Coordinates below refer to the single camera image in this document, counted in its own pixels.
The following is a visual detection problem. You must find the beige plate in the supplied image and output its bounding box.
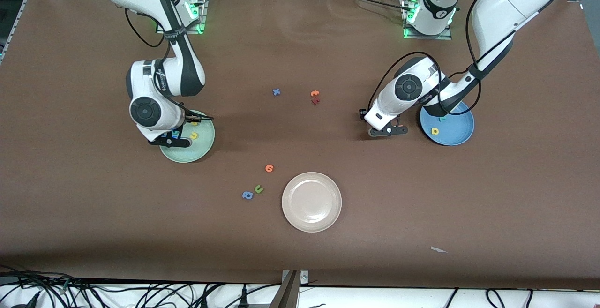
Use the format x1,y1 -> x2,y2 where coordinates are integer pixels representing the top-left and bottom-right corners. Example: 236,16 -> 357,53
281,172 -> 343,233

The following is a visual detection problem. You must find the green plate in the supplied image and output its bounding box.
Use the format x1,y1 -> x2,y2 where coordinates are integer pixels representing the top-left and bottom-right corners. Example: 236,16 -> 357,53
159,110 -> 216,164

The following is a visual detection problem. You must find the black cable connector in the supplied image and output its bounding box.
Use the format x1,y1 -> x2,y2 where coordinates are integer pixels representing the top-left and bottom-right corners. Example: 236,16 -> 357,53
12,291 -> 42,308

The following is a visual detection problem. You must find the blue plate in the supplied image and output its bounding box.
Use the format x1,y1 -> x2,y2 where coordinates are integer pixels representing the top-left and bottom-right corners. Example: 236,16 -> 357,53
420,101 -> 475,147

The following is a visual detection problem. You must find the brown table cover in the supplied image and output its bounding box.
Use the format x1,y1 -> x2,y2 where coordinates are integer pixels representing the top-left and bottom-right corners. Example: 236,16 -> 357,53
0,0 -> 600,291

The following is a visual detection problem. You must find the black cable on table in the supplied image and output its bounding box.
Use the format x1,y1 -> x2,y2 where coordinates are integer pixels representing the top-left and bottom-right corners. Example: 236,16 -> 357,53
326,0 -> 413,12

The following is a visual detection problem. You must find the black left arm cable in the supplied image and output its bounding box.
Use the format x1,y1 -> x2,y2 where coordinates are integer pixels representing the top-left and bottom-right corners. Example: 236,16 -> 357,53
368,0 -> 516,114

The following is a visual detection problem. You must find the small metal bracket plate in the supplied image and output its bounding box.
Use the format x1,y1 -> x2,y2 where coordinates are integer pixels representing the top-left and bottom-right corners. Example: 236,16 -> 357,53
281,270 -> 309,285

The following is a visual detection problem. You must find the aluminium profile beam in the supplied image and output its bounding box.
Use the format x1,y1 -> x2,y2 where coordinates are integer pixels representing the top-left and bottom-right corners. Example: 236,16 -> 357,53
268,270 -> 300,308

